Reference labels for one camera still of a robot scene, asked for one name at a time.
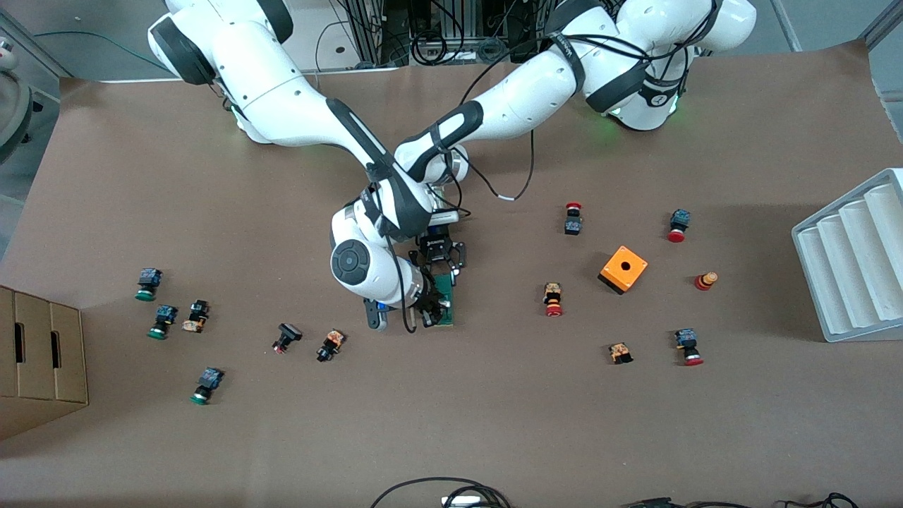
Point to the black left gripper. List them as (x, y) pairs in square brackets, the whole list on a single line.
[(435, 248)]

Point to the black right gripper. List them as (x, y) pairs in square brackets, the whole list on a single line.
[(427, 304)]

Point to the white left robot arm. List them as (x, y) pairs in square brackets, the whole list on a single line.
[(536, 92)]

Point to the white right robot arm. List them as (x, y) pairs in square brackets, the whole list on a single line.
[(282, 106)]

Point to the red emergency stop orange block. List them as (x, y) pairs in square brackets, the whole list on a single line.
[(553, 293)]

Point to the brown paper table cover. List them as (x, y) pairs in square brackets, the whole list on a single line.
[(451, 423)]

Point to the red push button black block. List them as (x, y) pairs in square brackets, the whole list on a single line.
[(573, 226)]

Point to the black square-head push button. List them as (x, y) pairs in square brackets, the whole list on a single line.
[(289, 331)]

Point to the small orange contact block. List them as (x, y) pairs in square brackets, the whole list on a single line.
[(620, 352)]

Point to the white plug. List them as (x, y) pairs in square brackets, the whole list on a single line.
[(462, 502)]

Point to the green mushroom push button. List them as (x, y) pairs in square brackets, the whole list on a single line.
[(166, 315), (149, 279), (209, 379)]

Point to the red mushroom button blue block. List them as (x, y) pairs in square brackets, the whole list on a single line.
[(686, 339), (679, 219)]

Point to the red yellow striped button head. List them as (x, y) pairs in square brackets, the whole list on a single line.
[(705, 281)]

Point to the brown cardboard box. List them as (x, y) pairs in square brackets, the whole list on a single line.
[(42, 367)]

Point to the white ridged plastic tray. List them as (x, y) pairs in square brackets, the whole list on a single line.
[(846, 282)]

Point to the white round stand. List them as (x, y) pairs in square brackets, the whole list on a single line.
[(10, 99)]

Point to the black knob switch orange block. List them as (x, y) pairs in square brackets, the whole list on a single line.
[(331, 343)]

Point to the orange button enclosure box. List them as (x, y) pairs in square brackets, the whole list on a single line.
[(624, 268)]

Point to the black selector switch orange block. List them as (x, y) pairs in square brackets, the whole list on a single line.
[(197, 314)]

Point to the aluminium frame rack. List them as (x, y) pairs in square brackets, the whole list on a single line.
[(370, 32)]

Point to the grey aluminium post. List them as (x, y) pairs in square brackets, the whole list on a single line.
[(889, 25)]

